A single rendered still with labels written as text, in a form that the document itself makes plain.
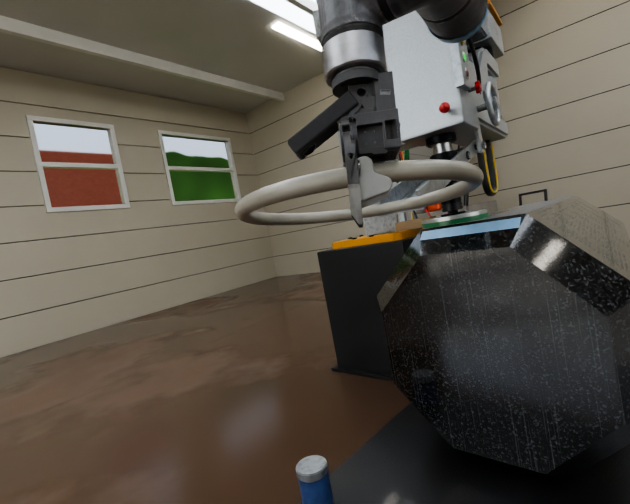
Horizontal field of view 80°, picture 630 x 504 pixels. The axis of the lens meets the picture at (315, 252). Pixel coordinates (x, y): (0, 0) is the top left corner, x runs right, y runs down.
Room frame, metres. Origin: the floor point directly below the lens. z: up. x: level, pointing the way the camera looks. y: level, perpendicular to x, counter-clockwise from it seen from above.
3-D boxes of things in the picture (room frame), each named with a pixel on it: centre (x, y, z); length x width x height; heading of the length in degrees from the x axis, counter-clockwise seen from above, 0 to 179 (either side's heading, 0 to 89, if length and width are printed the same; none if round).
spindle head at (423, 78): (1.35, -0.54, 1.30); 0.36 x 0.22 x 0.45; 143
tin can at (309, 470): (1.13, 0.13, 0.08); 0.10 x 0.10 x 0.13
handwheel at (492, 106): (1.31, -0.66, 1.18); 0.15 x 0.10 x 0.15; 143
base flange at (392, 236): (2.27, -0.43, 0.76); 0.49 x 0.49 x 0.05; 46
